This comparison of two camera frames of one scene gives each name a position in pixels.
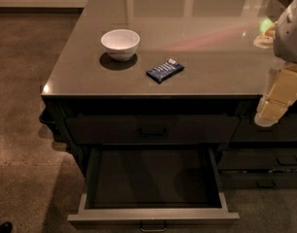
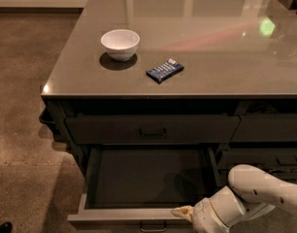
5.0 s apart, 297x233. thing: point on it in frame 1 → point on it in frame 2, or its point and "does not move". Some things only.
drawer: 154,129 does not move
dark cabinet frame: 250,157 does not move
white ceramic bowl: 120,45 does not move
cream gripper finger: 284,89 → 203,216
